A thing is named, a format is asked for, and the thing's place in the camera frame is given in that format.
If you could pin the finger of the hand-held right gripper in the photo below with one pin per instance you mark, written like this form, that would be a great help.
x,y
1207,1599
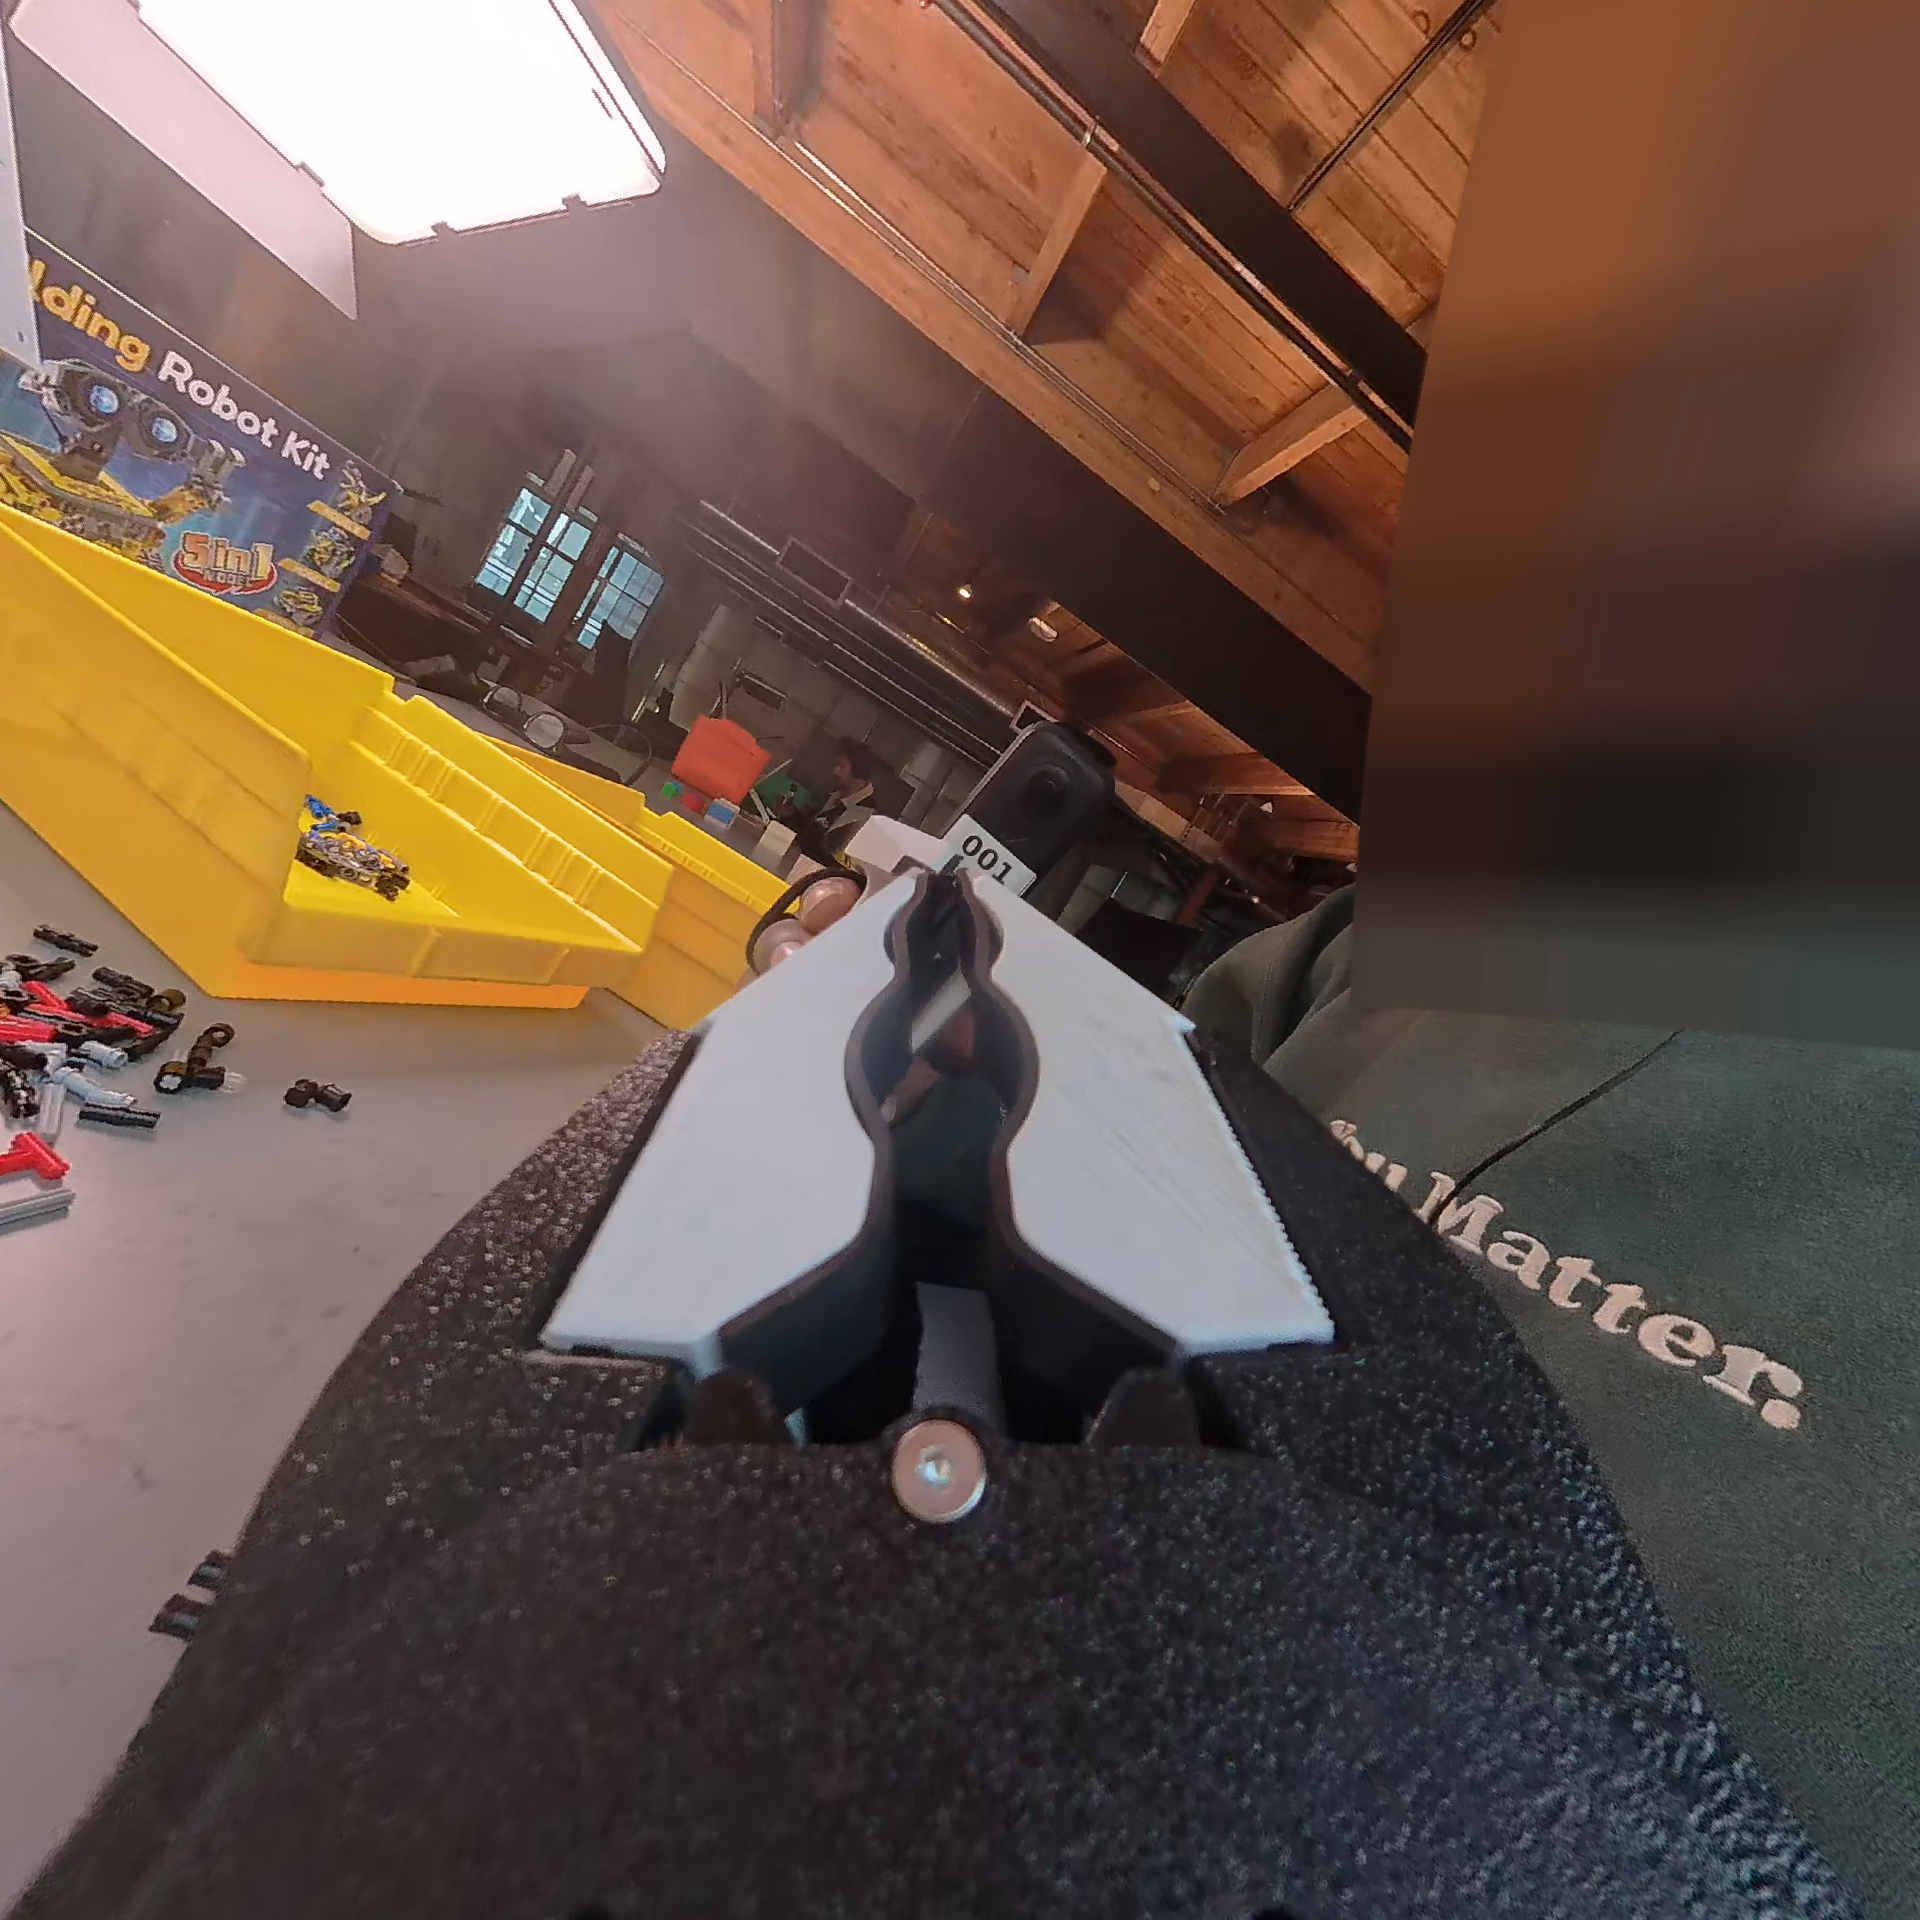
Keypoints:
x,y
938,1014

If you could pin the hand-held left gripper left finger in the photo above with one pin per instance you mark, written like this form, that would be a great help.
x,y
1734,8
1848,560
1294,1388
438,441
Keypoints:
x,y
720,1185

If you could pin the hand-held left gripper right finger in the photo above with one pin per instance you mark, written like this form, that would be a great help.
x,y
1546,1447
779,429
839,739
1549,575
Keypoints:
x,y
1155,1185

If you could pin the person's right forearm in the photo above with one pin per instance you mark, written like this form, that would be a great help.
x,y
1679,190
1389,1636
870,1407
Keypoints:
x,y
1275,975

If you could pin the assorted lego parts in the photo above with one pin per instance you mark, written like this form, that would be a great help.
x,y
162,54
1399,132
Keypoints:
x,y
352,856

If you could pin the pile of small lego pins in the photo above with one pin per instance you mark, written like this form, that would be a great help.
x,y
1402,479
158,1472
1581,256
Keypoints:
x,y
89,1037

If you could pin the printed lego set box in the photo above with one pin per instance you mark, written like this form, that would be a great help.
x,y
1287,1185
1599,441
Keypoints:
x,y
224,464

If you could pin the person's right hand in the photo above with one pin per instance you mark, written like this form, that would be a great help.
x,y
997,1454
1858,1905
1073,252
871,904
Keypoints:
x,y
818,908

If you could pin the yellow plastic storage bin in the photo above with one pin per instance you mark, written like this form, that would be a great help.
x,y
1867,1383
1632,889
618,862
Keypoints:
x,y
150,750
704,902

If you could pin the orange crate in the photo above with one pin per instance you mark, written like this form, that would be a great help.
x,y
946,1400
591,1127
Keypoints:
x,y
717,757

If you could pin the person's green sweatshirt torso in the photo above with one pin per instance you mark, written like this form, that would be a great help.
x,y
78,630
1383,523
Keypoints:
x,y
1650,1500

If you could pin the white ceiling light panel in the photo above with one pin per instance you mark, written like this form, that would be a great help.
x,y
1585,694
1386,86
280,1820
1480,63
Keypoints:
x,y
421,105

